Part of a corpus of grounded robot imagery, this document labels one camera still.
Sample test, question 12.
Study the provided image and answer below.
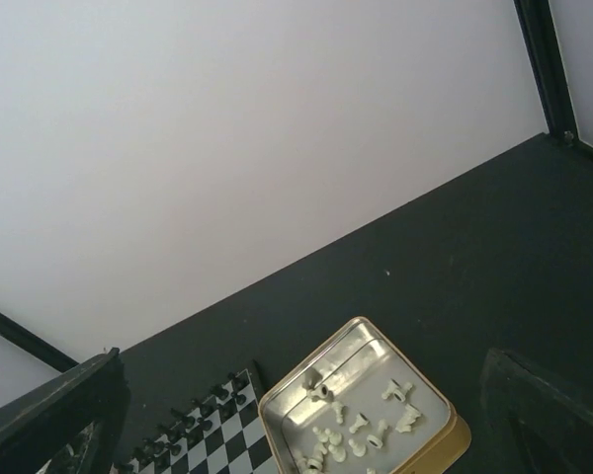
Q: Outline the gold metal tin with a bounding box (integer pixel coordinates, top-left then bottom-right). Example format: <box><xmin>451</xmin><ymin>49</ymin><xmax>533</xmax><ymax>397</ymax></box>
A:
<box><xmin>259</xmin><ymin>317</ymin><xmax>471</xmax><ymax>473</ymax></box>

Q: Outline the black frame post left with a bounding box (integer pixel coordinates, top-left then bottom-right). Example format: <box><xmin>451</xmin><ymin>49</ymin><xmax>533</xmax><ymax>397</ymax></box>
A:
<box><xmin>0</xmin><ymin>312</ymin><xmax>78</xmax><ymax>372</ymax></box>

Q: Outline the black frame post right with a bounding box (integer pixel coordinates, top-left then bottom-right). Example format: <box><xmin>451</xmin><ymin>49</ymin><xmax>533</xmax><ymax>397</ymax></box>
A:
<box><xmin>513</xmin><ymin>0</ymin><xmax>578</xmax><ymax>147</ymax></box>

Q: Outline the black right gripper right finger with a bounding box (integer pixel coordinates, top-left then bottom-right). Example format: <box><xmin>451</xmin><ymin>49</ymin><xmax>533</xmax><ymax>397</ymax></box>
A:
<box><xmin>480</xmin><ymin>348</ymin><xmax>593</xmax><ymax>473</ymax></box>

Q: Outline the black white chessboard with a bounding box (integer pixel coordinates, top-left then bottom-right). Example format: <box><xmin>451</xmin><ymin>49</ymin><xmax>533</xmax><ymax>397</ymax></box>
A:
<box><xmin>111</xmin><ymin>361</ymin><xmax>278</xmax><ymax>473</ymax></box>

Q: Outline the black frame post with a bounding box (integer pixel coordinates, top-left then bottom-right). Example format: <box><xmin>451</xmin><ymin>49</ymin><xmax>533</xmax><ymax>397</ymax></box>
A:
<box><xmin>513</xmin><ymin>0</ymin><xmax>578</xmax><ymax>147</ymax></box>
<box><xmin>0</xmin><ymin>312</ymin><xmax>78</xmax><ymax>372</ymax></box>

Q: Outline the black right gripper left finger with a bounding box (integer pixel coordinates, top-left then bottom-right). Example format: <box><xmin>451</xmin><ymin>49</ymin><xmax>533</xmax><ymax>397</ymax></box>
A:
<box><xmin>0</xmin><ymin>348</ymin><xmax>129</xmax><ymax>473</ymax></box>

